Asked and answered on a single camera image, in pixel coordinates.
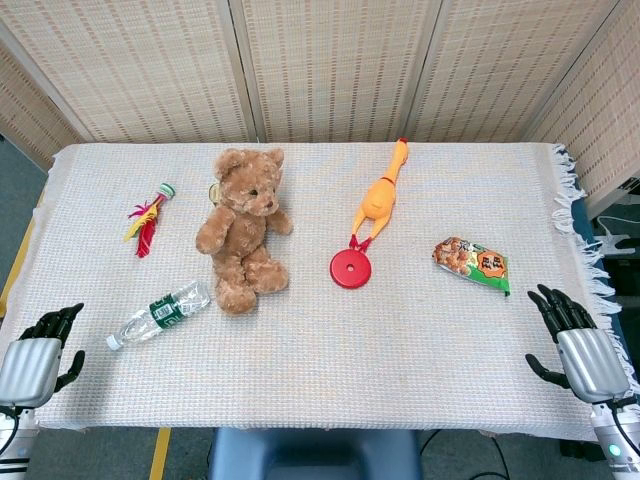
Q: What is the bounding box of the woven folding screen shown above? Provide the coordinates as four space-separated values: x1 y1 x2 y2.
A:
0 0 640 211

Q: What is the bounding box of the white woven tablecloth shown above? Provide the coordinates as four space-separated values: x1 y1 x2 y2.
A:
0 142 640 442

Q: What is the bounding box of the green snack bag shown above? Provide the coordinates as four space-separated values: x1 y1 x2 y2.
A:
431 236 513 299

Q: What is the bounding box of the yellow rubber chicken toy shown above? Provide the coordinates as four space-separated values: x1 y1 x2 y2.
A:
348 138 410 251

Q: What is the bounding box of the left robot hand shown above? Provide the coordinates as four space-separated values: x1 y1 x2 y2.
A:
0 302 86 408

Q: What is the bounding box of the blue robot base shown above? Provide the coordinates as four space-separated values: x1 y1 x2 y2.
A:
207 428 423 480

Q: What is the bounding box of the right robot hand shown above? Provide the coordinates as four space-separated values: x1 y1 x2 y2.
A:
524 283 630 404

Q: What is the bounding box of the white stand frame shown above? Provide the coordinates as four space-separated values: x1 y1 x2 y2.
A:
592 179 640 259

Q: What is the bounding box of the brown teddy bear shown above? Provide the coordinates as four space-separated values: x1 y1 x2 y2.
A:
194 147 295 316

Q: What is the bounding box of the feather shuttlecock toy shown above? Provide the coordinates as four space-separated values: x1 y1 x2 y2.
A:
123 183 177 259

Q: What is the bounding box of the red round disc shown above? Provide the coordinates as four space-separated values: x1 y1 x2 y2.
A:
329 248 372 290

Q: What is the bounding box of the clear plastic water bottle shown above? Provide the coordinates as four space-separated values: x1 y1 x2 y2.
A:
105 279 213 351

